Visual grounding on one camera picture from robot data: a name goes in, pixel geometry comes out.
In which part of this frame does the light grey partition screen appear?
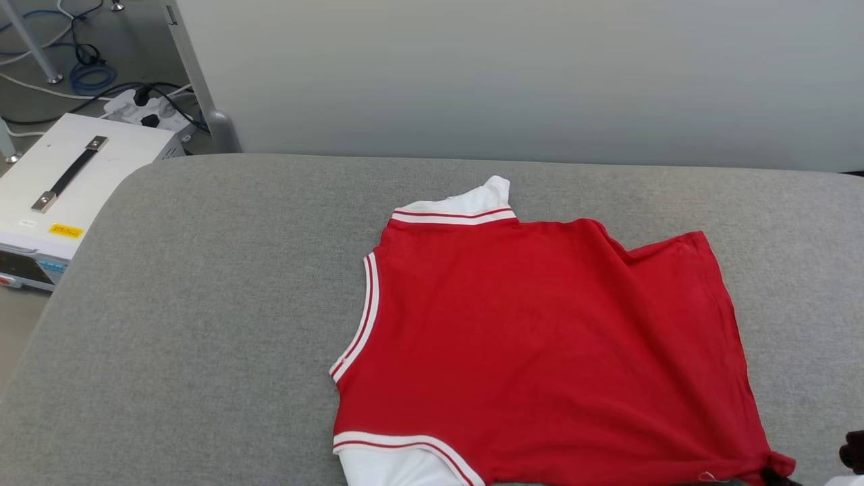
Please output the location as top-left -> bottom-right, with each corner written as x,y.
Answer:
162,0 -> 864,173

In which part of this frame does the white power strip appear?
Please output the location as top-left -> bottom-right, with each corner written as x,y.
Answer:
101,86 -> 198,134

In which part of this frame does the black strap handle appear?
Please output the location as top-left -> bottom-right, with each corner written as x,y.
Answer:
30,135 -> 110,215

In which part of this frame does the red and white shirt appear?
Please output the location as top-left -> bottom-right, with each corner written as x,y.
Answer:
329,175 -> 797,486

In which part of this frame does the white equipment box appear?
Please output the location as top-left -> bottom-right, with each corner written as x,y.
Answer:
0,112 -> 186,292

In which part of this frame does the white table leg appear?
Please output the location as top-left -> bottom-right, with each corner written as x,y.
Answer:
0,118 -> 20,164
0,0 -> 63,84

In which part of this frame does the blue coiled cable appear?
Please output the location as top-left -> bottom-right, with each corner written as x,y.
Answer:
67,42 -> 119,95

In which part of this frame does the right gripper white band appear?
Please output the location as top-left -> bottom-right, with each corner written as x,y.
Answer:
761,468 -> 864,486

